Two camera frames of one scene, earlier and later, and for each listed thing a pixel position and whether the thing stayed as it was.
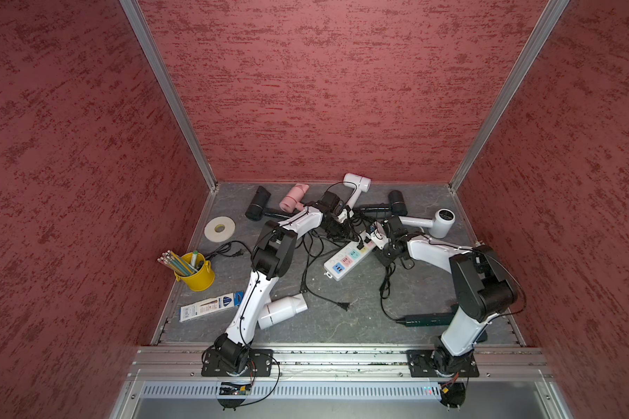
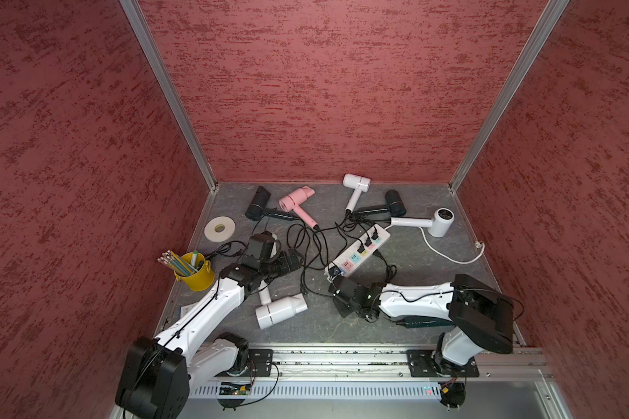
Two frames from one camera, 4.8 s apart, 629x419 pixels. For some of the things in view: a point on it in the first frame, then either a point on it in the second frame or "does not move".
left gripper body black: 338,231 -> 279,266
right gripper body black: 386,254 -> 346,309
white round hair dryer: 441,225 does not move
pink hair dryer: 293,201 does not move
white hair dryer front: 279,310 does not move
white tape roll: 219,229 does not move
